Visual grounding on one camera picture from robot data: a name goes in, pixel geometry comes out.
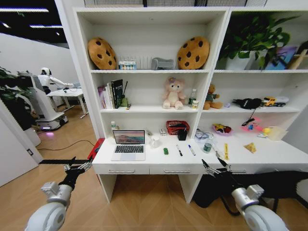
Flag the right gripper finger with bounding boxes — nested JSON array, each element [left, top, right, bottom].
[[217, 156, 232, 173], [201, 158, 217, 178]]

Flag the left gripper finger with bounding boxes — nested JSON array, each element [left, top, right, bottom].
[[63, 156, 77, 171], [80, 155, 94, 171]]

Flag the black floor strip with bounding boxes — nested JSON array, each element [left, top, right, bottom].
[[38, 158, 90, 166]]

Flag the red flat box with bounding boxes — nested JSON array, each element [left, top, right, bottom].
[[88, 138, 105, 161]]

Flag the yellow snack packet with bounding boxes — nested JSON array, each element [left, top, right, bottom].
[[243, 142, 257, 154]]

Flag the clear plastic bag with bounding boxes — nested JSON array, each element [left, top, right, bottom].
[[193, 128, 218, 146]]

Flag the colourful toy bouquet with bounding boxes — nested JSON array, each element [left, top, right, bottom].
[[211, 123, 234, 137]]

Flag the silver laptop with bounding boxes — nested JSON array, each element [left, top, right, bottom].
[[111, 129, 146, 162]]

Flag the clear bottle white cap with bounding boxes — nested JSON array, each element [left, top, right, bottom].
[[110, 121, 120, 137]]

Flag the pink toy set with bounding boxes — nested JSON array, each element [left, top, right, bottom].
[[240, 116, 263, 132]]

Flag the red mesh basket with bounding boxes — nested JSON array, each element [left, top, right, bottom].
[[166, 120, 191, 136]]

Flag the beige paper bag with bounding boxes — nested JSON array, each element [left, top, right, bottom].
[[267, 126, 289, 141]]

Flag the black cap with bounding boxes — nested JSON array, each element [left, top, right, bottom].
[[232, 97, 263, 111]]

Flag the brown teddy bear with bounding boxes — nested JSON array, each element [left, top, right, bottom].
[[203, 84, 224, 110]]

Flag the white background table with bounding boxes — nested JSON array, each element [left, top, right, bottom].
[[47, 88, 89, 119]]

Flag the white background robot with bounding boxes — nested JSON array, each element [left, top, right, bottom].
[[33, 67, 75, 132]]

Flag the pale standing books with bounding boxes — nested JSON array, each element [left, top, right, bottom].
[[97, 82, 114, 109]]

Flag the green plastic bottle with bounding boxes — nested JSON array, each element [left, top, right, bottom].
[[188, 89, 197, 108]]

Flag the green reed diffuser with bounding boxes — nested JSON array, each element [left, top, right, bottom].
[[120, 80, 129, 107]]

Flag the black standing book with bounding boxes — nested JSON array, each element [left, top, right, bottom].
[[111, 79, 124, 109]]

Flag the yellow toy truck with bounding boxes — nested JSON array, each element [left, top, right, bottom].
[[261, 96, 276, 107]]

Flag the pink plush doll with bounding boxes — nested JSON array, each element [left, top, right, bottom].
[[161, 76, 187, 110]]

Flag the dark green leafy plant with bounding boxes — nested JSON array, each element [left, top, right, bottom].
[[0, 66, 37, 132]]

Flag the blue printed box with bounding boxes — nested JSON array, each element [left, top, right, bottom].
[[118, 60, 138, 71]]

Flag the brown cookie plush pillow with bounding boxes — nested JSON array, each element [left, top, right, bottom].
[[87, 37, 117, 71], [177, 36, 211, 70]]

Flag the white ribbed file holder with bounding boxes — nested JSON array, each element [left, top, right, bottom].
[[137, 56, 153, 70]]

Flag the purple picture card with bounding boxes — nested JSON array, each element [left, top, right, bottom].
[[264, 46, 299, 71]]

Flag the wooden stand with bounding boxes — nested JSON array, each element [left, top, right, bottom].
[[287, 48, 308, 70]]

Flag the green potted plant white pot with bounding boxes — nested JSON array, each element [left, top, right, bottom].
[[216, 11, 301, 71]]

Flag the white shelf desk unit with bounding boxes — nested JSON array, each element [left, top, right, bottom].
[[72, 6, 308, 204]]

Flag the black floor cable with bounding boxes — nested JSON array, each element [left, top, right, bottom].
[[37, 140, 97, 152]]

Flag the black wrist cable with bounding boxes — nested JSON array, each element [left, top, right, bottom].
[[220, 193, 243, 216]]

